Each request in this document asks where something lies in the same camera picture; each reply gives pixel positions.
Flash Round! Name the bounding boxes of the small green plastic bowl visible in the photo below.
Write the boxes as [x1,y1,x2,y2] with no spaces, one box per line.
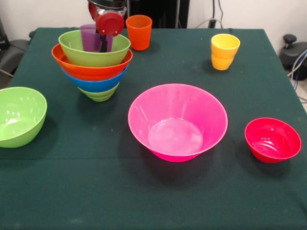
[78,82,120,103]

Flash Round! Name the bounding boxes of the purple plastic cup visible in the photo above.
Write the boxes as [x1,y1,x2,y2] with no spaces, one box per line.
[80,24,114,53]

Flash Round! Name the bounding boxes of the orange plastic cup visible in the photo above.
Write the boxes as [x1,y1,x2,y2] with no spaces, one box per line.
[125,14,153,51]

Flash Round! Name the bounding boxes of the blue plastic bowl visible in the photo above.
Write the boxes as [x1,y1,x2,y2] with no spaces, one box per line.
[61,66,129,93]

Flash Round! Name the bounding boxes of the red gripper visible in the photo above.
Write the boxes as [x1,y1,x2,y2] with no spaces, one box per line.
[88,2,125,53]

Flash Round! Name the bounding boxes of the yellow plastic cup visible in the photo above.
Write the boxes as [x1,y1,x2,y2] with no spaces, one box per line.
[211,33,241,59]
[211,54,235,71]

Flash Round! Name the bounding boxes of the orange plastic bowl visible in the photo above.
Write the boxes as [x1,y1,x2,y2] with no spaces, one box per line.
[51,44,133,81]

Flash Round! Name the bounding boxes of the dark green tablecloth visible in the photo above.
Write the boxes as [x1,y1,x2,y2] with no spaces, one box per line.
[0,27,307,230]

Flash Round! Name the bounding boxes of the large green plastic bowl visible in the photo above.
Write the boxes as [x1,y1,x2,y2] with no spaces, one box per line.
[0,86,48,149]
[58,30,131,68]

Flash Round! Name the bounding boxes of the black office chair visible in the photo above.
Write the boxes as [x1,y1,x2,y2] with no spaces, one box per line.
[0,18,36,77]

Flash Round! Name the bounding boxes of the black equipment base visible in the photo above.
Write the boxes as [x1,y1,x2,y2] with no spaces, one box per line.
[279,34,307,70]

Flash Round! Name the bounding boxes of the small red plastic bowl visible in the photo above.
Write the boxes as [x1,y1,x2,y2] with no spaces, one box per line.
[244,117,302,164]

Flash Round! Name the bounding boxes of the bundle of grey cables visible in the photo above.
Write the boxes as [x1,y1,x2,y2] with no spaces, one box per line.
[287,49,307,83]

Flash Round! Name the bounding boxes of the pink plastic bowl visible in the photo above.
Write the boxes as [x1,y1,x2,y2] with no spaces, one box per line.
[127,83,229,163]

